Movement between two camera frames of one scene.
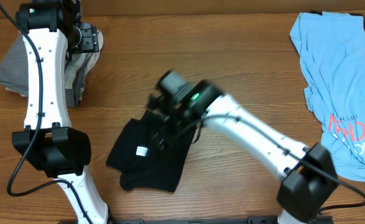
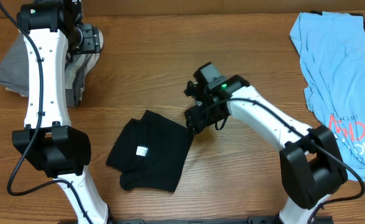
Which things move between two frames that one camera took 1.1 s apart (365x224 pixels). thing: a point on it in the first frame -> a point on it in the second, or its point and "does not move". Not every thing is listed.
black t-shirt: x=132 y=155 does not move
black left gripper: x=91 y=42 does not move
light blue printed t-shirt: x=339 y=91 does not move
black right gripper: x=162 y=116 -> x=194 y=116
